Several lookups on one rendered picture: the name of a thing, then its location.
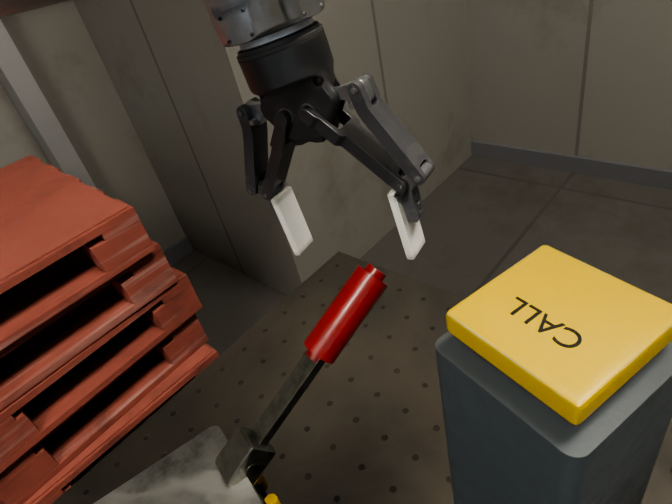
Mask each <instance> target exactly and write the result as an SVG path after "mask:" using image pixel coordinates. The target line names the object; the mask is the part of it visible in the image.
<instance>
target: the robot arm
mask: <svg viewBox="0 0 672 504"><path fill-rule="evenodd" d="M65 1H69V0H0V17H3V16H8V15H13V14H17V13H22V12H27V11H31V10H35V9H39V8H43V7H47V6H51V5H54V4H58V3H62V2H65ZM203 2H204V4H205V7H206V9H207V11H208V14H209V16H210V18H211V21H212V23H213V25H214V28H215V30H216V32H217V35H218V37H219V40H220V42H221V43H222V45H223V46H225V47H233V46H237V45H240V48H241V50H240V51H238V56H237V60H238V62H239V65H240V67H241V69H242V72H243V74H244V77H245V79H246V82H247V84H248V86H249V89H250V91H251V92H252V93H253V94H254V95H257V96H259V97H260V100H259V99H258V98H257V97H253V98H252V99H250V100H248V101H247V102H245V103H244V104H242V105H240V106H239V107H237V109H236V114H237V117H238V120H239V122H240V125H241V128H242V134H243V150H244V166H245V182H246V191H247V193H248V194H249V195H251V196H254V195H255V194H258V195H261V196H262V197H263V198H264V199H265V200H267V201H268V203H269V205H270V207H271V210H272V212H273V214H274V215H275V218H276V220H277V222H278V223H279V224H281V225H282V227H283V229H284V232H285V234H286V236H287V238H288V241H289V243H290V245H291V247H292V250H293V252H294V254H295V255H296V256H300V255H301V254H302V253H303V251H304V250H305V249H306V248H307V247H308V246H309V245H310V244H311V243H312V242H313V238H312V236H311V233H310V231H309V229H308V226H307V224H306V221H305V219H304V217H303V214H302V212H301V209H300V207H299V205H298V202H297V200H296V197H295V195H294V193H293V190H292V188H291V186H286V185H287V183H286V184H285V180H286V177H287V173H288V170H289V166H290V163H291V159H292V156H293V152H294V149H295V145H296V146H297V145H303V144H305V143H307V142H314V143H320V142H324V141H325V140H326V139H327V140H328V141H329V142H331V143H332V144H333V145H335V146H341V147H343V148H344V149H345V150H346V151H348V152H349V153H350V154H351V155H352V156H354V157H355V158H356V159H357V160H358V161H360V162H361V163H362V164H363V165H364V166H366V167H367V168H368V169H369V170H371V171H372V172H373V173H374V174H375V175H377V176H378V177H379V178H380V179H381V180H383V181H384V182H385V183H386V184H388V185H389V186H390V187H391V188H392V189H391V191H390V192H389V193H388V195H387V196H388V199H389V202H390V206H391V209H392V212H393V215H394V218H395V222H396V225H397V228H398V231H399V234H400V238H401V241H402V244H403V247H404V250H405V254H406V257H407V259H408V260H414V259H415V257H416V256H417V254H418V252H419V251H420V249H421V248H422V246H423V245H424V243H425V238H424V235H423V231H422V228H421V224H420V221H419V219H420V218H421V217H422V215H423V213H424V207H423V204H422V200H421V196H420V192H419V189H418V186H420V185H422V184H423V183H424V182H425V181H426V180H427V178H428V177H429V176H430V174H431V173H432V172H433V170H434V168H435V164H434V162H433V161H432V160H431V159H430V157H429V156H428V155H427V154H426V152H425V151H424V150H423V149H422V147H421V146H420V145H419V144H418V142H417V141H416V140H415V139H414V137H413V136H412V135H411V134H410V132H409V131H408V130H407V129H406V127H405V126H404V125H403V124H402V122H401V121H400V120H399V119H398V117H397V116H396V115H395V114H394V112H393V111H392V110H391V109H390V107H389V106H388V105H387V104H386V102H385V101H384V100H383V99H382V97H381V95H380V92H379V90H378V87H377V85H376V82H375V80H374V77H373V76H372V75H371V74H370V73H368V72H366V73H363V74H362V75H361V76H359V77H358V78H357V79H355V80H353V81H351V82H348V83H345V84H341V83H340V82H339V80H338V79H337V77H336V76H335V73H334V59H333V56H332V52H331V49H330V46H329V43H328V40H327V37H326V34H325V31H324V28H323V25H322V24H320V23H319V21H313V18H312V16H314V15H316V14H318V13H319V12H321V11H322V10H323V8H324V6H325V2H324V0H203ZM345 101H347V102H348V107H349V108H351V109H353V108H354V109H355V110H356V112H357V114H358V116H359V117H360V119H361V120H362V121H363V123H364V124H365V125H366V126H367V128H368V129H369V130H370V131H371V132H372V134H373V135H374V136H375V137H374V136H373V135H372V134H371V133H370V132H368V131H367V130H366V129H365V128H364V127H362V126H361V125H360V121H359V119H358V118H357V117H356V116H354V115H353V114H352V113H351V112H350V111H348V110H347V109H346V108H345V107H344V104H345ZM267 120H268V121H269V122H270V123H271V124H272V125H273V126H274V130H273V134H272V138H271V142H270V146H271V147H272V149H271V153H270V157H269V161H268V128H267ZM339 123H341V124H342V125H343V127H341V128H340V129H339V128H338V126H339ZM284 184H285V185H284ZM285 186H286V187H285ZM284 187H285V188H284ZM283 188H284V189H283ZM282 189H283V190H282Z"/></svg>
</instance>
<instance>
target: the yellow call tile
mask: <svg viewBox="0 0 672 504"><path fill-rule="evenodd" d="M446 323H447V329H448V331H449V332H450V333H451V334H452V335H454V336H455V337H456V338H458V339H459V340H460V341H462V342H463V343H464V344H466V345H467V346H468V347H470V348H471V349H472V350H474V351H475V352H476V353H478V354H479V355H480V356H482V357H483V358H484V359H486V360H487V361H488V362H490V363H491V364H492V365H494V366H495V367H496V368H498V369H499V370H500V371H502V372H503V373H504V374H506V375H507V376H508V377H510V378H511V379H512V380H514V381H515V382H516V383H518V384H519V385H520V386H522V387H523V388H524V389H526V390H527V391H528V392H530V393H531V394H532V395H534V396H535V397H536V398H538V399H539V400H540V401H542V402H543V403H544V404H546V405H547V406H548V407H550V408H551V409H552V410H554V411H555V412H556V413H558V414H559V415H560V416H562V417H563V418H564V419H566V420H567V421H568V422H570V423H571V424H574V425H578V424H580V423H582V422H583V421H584V420H585V419H586V418H587V417H589V416H590V415H591V414H592V413H593V412H594V411H595V410H596V409H597V408H598V407H599V406H601V405H602V404H603V403H604V402H605V401H606V400H607V399H608V398H609V397H610V396H612V395H613V394H614V393H615V392H616V391H617V390H618V389H619V388H620V387H621V386H622V385H624V384H625V383H626V382H627V381H628V380H629V379H630V378H631V377H632V376H633V375H635V374H636V373H637V372H638V371H639V370H640V369H641V368H642V367H643V366H644V365H645V364H647V363H648V362H649V361H650V360H651V359H652V358H653V357H654V356H655V355H656V354H657V353H659V352H660V351H661V350H662V349H663V348H664V347H665V346H666V345H667V344H668V343H670V342H671V341H672V304H671V303H668V302H666V301H664V300H662V299H660V298H658V297H656V296H654V295H652V294H649V293H647V292H645V291H643V290H641V289H639V288H637V287H635V286H632V285H630V284H628V283H626V282H624V281H622V280H620V279H618V278H616V277H613V276H611V275H609V274H607V273H605V272H603V271H601V270H599V269H597V268H594V267H592V266H590V265H588V264H586V263H584V262H582V261H580V260H577V259H575V258H573V257H571V256H569V255H567V254H565V253H563V252H561V251H558V250H556V249H554V248H552V247H550V246H548V245H543V246H541V247H539V248H538V249H536V250H535V251H533V252H532V253H531V254H529V255H528V256H526V257H525V258H523V259H522V260H520V261H519V262H518V263H516V264H515V265H513V266H512V267H510V268H509V269H507V270H506V271H505V272H503V273H502V274H500V275H499V276H497V277H496V278H494V279H493V280H492V281H490V282H489V283H487V284H486V285H484V286H483V287H481V288H480V289H479V290H477V291H476V292H474V293H473V294H471V295H470V296H468V297H467V298H466V299H464V300H463V301H461V302H460V303H458V304H457V305H456V306H454V307H453V308H451V309H450V310H449V311H448V312H447V314H446Z"/></svg>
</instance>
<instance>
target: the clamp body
mask: <svg viewBox="0 0 672 504"><path fill-rule="evenodd" d="M227 441H228V440H227V438H226V437H225V435H224V433H223V432H222V430H221V428H220V427H219V426H211V427H209V428H208V429H206V430H205V431H203V432H202V433H200V434H199V435H197V436H196V437H194V438H193V439H191V440H190V441H188V442H186V443H185V444H183V445H182V446H180V447H179V448H177V449H176V450H174V451H173V452H171V453H170V454H168V455H167V456H165V457H164V458H162V459H161V460H159V461H158V462H156V463H154V464H153V465H151V466H150V467H148V468H147V469H145V470H144V471H142V472H141V473H139V474H138V475H136V476H135V477H133V478H132V479H130V480H129V481H127V482H125V483H124V484H122V485H121V486H119V487H118V488H116V489H115V490H113V491H112V492H110V493H109V494H107V495H106V496H104V497H103V498H101V499H100V500H98V501H97V502H95V503H93V504H281V503H280V501H279V500H278V498H277V496H276V495H275V494H269V495H268V493H267V491H266V490H267V488H268V482H267V480H266V479H265V477H264V475H263V474H261V476H260V477H259V478H258V480H257V481H256V483H255V484H254V485H252V484H251V482H250V480H249V479H248V477H246V478H245V479H243V480H242V481H240V482H239V483H238V484H236V485H233V486H229V485H228V484H226V483H225V481H224V479H223V477H222V475H221V473H220V471H219V469H218V467H217V465H216V463H215V460H216V457H217V456H218V454H219V453H220V451H221V450H222V449H223V447H224V446H225V444H226V443H227Z"/></svg>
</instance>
